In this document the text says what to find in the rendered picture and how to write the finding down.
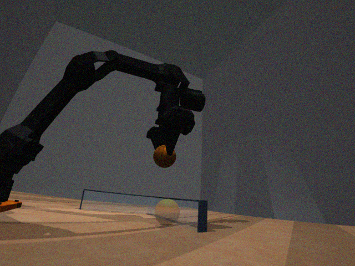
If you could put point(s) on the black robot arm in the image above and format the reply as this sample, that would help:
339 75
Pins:
19 145

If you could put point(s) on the brown ball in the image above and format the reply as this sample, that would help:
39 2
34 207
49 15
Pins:
162 159

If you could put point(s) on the see-through yellow ball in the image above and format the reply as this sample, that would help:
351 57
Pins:
167 212

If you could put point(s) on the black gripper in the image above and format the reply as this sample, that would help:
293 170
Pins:
171 120

